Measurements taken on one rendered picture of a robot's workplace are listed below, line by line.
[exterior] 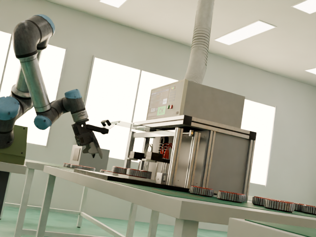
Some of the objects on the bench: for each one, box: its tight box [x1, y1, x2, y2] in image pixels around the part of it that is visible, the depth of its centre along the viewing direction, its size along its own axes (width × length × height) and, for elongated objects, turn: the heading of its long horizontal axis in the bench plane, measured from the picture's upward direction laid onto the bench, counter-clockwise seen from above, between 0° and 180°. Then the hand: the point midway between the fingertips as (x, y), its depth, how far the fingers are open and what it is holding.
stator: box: [189, 185, 214, 197], centre depth 187 cm, size 11×11×4 cm
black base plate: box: [74, 168, 190, 193], centre depth 222 cm, size 47×64×2 cm
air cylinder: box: [156, 172, 168, 184], centre depth 217 cm, size 5×8×6 cm
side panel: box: [201, 130, 256, 202], centre depth 210 cm, size 28×3×32 cm, turn 164°
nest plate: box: [118, 174, 156, 183], centre depth 211 cm, size 15×15×1 cm
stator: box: [126, 168, 149, 179], centre depth 211 cm, size 11×11×4 cm
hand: (98, 157), depth 203 cm, fingers open, 14 cm apart
